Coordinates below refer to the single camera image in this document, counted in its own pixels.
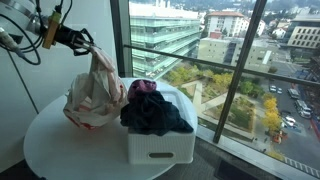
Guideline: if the white plastic basket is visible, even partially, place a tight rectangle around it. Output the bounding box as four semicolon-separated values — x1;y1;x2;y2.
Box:
127;87;197;166

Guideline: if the white red plastic bag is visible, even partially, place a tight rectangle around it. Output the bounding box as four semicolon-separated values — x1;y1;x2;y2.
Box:
62;46;130;131

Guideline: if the dark slanted window post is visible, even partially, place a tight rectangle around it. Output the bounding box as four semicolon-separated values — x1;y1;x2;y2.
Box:
212;0;268;145

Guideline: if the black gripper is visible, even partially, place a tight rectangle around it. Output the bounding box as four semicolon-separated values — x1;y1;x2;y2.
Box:
53;24;102;57

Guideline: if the pink clothing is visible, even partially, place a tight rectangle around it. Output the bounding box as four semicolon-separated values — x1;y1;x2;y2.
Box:
127;79;158;102

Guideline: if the thin black wall cable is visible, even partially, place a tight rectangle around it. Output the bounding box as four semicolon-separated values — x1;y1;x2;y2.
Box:
6;49;40;115

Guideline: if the yellowish wrist camera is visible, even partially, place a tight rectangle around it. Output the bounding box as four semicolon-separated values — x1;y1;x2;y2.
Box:
42;11;63;50

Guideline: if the dark vertical window frame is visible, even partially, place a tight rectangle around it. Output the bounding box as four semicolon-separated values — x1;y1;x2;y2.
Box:
109;0;134;79

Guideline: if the dark navy clothing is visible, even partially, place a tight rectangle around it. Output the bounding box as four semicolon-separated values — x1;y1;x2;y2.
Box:
119;89;195;137

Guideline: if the dark horizontal window railing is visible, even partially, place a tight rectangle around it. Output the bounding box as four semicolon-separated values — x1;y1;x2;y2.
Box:
123;44;320;88

